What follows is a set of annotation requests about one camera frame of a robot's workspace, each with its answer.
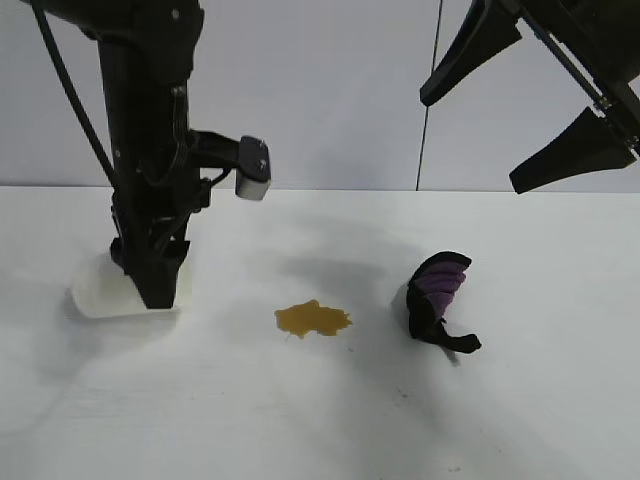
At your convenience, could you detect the black and purple cloth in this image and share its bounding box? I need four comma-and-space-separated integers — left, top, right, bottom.
405, 252, 483, 355

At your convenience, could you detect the black left camera cable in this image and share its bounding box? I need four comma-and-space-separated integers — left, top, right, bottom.
198, 167, 239, 190

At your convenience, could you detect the white paper cup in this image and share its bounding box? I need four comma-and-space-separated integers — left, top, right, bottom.
67, 252, 194, 321

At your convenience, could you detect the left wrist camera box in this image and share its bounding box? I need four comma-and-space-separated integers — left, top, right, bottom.
234, 134, 274, 202

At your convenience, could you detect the brown liquid spill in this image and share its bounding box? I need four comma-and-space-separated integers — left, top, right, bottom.
273, 298, 354, 341

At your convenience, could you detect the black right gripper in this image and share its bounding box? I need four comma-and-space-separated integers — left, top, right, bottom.
419, 0, 640, 196

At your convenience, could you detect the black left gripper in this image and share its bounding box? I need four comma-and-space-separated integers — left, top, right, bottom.
107, 129, 214, 312

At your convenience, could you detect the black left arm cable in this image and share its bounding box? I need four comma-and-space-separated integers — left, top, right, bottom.
31, 0, 117, 194

